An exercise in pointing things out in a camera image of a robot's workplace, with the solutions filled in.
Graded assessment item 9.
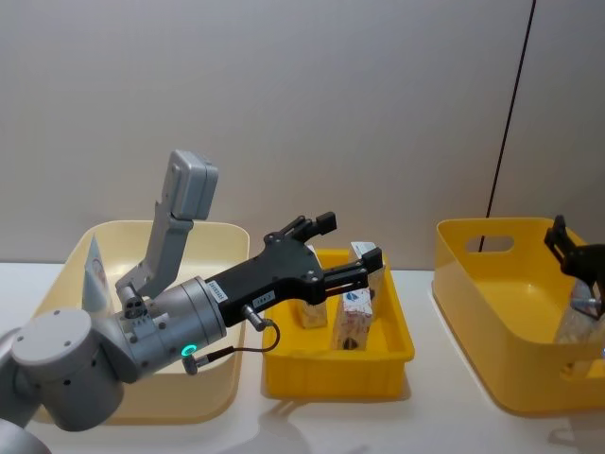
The small yellow plastic crate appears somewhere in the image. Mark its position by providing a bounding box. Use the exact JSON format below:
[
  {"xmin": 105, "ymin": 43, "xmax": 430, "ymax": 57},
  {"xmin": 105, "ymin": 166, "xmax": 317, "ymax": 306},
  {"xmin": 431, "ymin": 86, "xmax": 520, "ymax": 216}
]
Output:
[{"xmin": 261, "ymin": 248, "xmax": 417, "ymax": 401}]

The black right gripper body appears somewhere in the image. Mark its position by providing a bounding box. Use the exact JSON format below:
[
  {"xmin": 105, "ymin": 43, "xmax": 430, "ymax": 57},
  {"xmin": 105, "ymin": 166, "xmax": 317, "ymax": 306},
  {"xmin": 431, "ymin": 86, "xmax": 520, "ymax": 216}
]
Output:
[{"xmin": 560, "ymin": 241, "xmax": 605, "ymax": 286}]

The white carton with blue mark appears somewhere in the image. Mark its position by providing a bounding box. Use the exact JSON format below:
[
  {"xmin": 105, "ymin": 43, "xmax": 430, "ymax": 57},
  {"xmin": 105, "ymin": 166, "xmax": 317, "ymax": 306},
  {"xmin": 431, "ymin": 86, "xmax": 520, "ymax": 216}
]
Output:
[{"xmin": 330, "ymin": 288, "xmax": 375, "ymax": 353}]

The thin black wall cable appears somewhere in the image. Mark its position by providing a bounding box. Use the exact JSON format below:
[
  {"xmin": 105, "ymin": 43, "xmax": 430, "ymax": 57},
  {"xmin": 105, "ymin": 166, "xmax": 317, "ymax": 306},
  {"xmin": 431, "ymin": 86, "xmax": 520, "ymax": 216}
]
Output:
[{"xmin": 477, "ymin": 0, "xmax": 538, "ymax": 254}]

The thin dark gripper cable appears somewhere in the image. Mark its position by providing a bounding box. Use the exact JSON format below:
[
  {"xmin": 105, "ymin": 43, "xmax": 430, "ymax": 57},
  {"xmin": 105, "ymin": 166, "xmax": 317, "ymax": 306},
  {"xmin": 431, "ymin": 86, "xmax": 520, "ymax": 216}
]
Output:
[{"xmin": 182, "ymin": 305, "xmax": 282, "ymax": 376}]

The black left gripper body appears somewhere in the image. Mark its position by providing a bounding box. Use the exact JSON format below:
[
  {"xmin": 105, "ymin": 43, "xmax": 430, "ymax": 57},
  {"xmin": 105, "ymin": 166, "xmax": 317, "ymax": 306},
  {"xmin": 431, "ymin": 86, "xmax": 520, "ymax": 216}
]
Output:
[{"xmin": 205, "ymin": 234, "xmax": 328, "ymax": 329}]

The large yellow plastic bin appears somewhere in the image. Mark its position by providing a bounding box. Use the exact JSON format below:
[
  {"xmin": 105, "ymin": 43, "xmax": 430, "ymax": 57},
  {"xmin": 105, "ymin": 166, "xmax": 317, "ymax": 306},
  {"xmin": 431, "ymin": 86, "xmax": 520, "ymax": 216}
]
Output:
[{"xmin": 432, "ymin": 216, "xmax": 605, "ymax": 418}]

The pale blue white carton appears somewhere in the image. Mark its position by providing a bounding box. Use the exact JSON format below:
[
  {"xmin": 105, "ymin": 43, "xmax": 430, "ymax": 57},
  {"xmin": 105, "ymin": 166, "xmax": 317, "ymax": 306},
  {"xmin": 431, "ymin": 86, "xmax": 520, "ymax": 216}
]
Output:
[{"xmin": 82, "ymin": 232, "xmax": 115, "ymax": 316}]

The cream plastic bin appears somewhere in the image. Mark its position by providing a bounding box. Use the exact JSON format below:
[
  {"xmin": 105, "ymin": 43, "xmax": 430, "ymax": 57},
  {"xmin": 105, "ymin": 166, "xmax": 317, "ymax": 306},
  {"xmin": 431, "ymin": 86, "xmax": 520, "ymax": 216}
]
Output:
[{"xmin": 30, "ymin": 219, "xmax": 251, "ymax": 425}]

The short white printed carton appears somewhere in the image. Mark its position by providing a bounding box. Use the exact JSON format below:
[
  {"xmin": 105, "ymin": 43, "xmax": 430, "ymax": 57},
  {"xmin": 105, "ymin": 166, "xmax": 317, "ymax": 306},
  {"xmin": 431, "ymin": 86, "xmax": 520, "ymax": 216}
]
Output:
[{"xmin": 296, "ymin": 243, "xmax": 331, "ymax": 330}]

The tall white printed carton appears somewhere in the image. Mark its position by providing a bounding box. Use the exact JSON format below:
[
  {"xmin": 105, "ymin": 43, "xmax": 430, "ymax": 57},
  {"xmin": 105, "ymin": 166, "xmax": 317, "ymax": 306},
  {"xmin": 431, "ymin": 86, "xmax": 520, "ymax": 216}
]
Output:
[{"xmin": 348, "ymin": 239, "xmax": 389, "ymax": 323}]

